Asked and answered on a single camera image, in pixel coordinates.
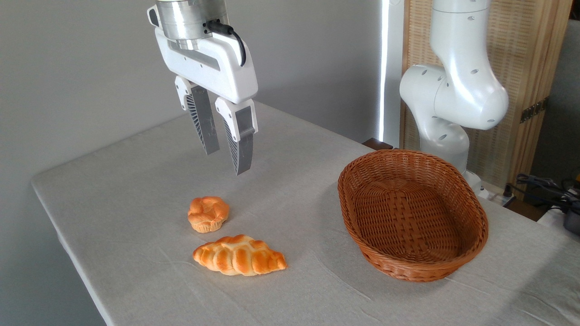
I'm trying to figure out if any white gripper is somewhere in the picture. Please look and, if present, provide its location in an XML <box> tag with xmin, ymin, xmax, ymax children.
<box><xmin>147</xmin><ymin>5</ymin><xmax>259</xmax><ymax>176</ymax></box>

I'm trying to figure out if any small round bread bun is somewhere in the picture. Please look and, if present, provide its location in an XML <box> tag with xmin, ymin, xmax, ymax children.
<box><xmin>187</xmin><ymin>196</ymin><xmax>230</xmax><ymax>234</ymax></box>

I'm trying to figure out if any long braided bread loaf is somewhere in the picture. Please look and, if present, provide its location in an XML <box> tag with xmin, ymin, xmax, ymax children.
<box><xmin>193</xmin><ymin>234</ymin><xmax>288</xmax><ymax>277</ymax></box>

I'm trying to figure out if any brown wicker oval basket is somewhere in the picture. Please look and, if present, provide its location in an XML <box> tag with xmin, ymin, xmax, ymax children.
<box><xmin>337</xmin><ymin>149</ymin><xmax>489</xmax><ymax>283</ymax></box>

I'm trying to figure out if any light grey tablecloth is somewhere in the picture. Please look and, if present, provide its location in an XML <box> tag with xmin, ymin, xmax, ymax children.
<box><xmin>31</xmin><ymin>95</ymin><xmax>580</xmax><ymax>326</ymax></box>

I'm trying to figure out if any dark brown wooden furniture corner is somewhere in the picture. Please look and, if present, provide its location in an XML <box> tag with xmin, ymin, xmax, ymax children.
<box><xmin>362</xmin><ymin>138</ymin><xmax>394</xmax><ymax>151</ymax></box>

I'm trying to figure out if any black screen hinge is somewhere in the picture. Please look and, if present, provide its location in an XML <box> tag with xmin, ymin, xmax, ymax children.
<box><xmin>520</xmin><ymin>97</ymin><xmax>549</xmax><ymax>124</ymax></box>

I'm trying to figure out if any bamboo folding screen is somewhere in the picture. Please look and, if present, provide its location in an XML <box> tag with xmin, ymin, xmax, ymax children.
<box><xmin>401</xmin><ymin>0</ymin><xmax>574</xmax><ymax>189</ymax></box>

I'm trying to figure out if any grey device housing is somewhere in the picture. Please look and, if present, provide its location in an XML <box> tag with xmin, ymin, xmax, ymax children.
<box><xmin>563</xmin><ymin>210</ymin><xmax>580</xmax><ymax>236</ymax></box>

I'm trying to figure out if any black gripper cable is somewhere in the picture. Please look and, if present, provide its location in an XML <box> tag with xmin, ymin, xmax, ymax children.
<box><xmin>203</xmin><ymin>20</ymin><xmax>247</xmax><ymax>67</ymax></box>

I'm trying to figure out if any black cable bundle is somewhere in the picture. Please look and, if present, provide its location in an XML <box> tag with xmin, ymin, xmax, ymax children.
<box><xmin>516</xmin><ymin>173</ymin><xmax>580</xmax><ymax>214</ymax></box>

